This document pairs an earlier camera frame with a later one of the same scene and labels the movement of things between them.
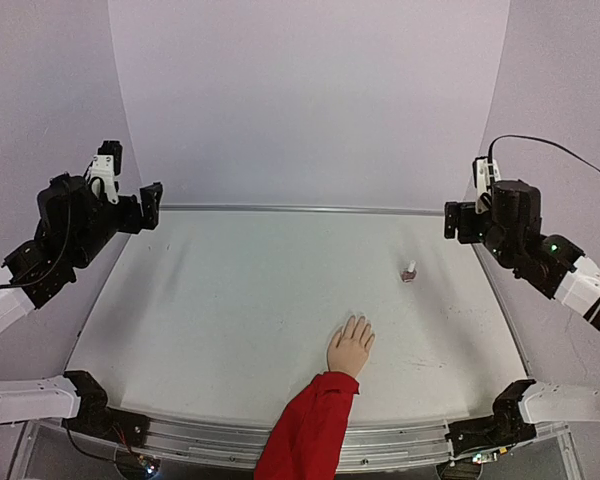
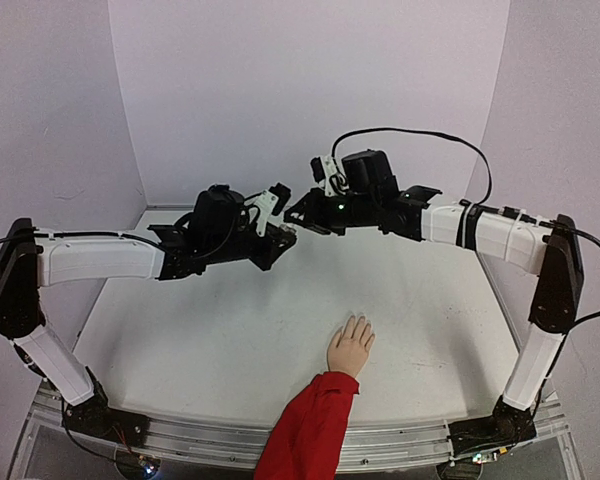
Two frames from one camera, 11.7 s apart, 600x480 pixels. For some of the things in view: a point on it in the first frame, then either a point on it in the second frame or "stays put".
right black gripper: (452, 220) -> (315, 210)
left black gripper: (135, 222) -> (273, 253)
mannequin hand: (348, 349) stays put
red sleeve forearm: (307, 440) stays put
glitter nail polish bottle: (408, 276) -> (287, 229)
